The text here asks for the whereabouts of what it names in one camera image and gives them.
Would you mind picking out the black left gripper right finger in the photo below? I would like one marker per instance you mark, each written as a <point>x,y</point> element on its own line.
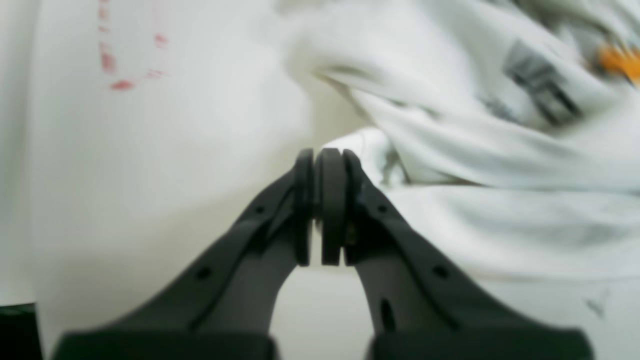
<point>422,305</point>

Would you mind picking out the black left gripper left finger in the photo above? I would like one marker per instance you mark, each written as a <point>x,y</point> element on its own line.
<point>221,306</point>

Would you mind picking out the white printed T-shirt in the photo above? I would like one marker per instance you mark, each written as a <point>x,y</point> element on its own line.
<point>495,128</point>

